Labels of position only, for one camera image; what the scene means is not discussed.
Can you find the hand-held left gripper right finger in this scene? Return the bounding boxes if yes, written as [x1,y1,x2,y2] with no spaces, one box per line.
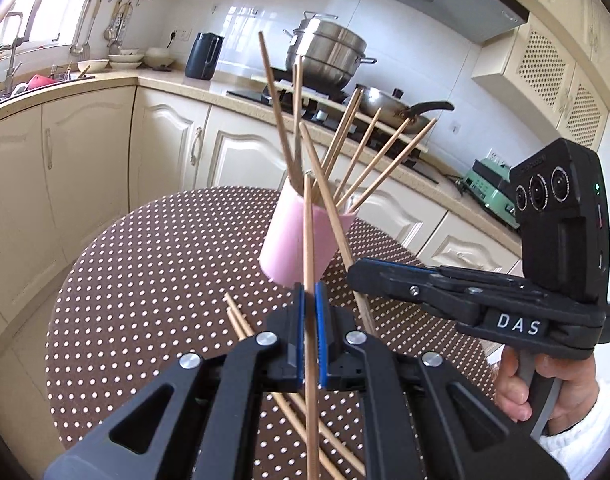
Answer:
[314,282,570,480]

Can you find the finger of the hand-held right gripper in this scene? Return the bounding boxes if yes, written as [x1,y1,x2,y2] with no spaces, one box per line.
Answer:
[347,258,486,332]
[434,266,524,295]

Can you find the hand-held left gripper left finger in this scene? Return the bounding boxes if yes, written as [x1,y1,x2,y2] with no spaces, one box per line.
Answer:
[44,282,306,480]

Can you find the pink cup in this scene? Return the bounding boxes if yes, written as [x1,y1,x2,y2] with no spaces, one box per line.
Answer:
[258,180,358,286]

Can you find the person's right forearm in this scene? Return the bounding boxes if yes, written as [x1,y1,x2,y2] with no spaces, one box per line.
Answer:
[537,374,610,480]

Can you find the person's right hand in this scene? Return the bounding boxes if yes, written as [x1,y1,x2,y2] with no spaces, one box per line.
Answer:
[494,346,602,437]

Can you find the green multi-cooker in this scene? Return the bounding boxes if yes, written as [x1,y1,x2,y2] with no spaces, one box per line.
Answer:
[460,157,520,229]

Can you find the brown polka dot tablecloth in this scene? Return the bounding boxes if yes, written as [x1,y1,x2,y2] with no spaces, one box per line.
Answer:
[45,186,496,480]

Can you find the cream lattice door cabinet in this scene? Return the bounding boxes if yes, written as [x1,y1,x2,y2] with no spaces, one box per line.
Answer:
[472,12,608,154]

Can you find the black induction cooker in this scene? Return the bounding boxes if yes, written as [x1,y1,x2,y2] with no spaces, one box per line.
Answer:
[265,77,349,104]

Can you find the steel steamer pot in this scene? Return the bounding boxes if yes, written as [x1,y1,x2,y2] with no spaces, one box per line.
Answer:
[284,11,378,91]

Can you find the black glass gas stove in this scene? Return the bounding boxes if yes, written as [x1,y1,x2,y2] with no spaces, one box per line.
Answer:
[226,87,439,184]

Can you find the grey range hood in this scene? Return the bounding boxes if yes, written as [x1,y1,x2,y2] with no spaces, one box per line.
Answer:
[310,0,528,44]

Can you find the cream base cabinets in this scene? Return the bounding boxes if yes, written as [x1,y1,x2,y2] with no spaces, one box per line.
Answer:
[0,85,523,376]

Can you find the beige kitchen countertop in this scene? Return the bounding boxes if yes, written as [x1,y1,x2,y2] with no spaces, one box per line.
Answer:
[0,67,523,257]

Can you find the black kettle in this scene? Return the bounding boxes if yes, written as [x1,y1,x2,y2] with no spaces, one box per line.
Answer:
[185,32,225,81]

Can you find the stack of white plates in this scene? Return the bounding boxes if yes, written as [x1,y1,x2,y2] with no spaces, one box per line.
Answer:
[108,49,145,70]

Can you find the hanging metal skimmer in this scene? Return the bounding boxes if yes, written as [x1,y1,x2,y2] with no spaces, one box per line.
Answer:
[102,0,134,56]

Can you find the hanging metal ladle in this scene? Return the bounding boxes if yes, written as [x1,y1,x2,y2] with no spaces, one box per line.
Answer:
[69,0,94,59]

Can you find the steel kitchen sink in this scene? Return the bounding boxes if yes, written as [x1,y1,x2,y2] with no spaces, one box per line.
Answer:
[0,72,96,107]

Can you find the metal sink faucet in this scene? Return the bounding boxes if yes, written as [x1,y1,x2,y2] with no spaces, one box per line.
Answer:
[2,10,27,99]

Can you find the steel wok with black handle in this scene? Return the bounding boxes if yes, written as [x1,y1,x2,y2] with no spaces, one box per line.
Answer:
[357,85,455,134]

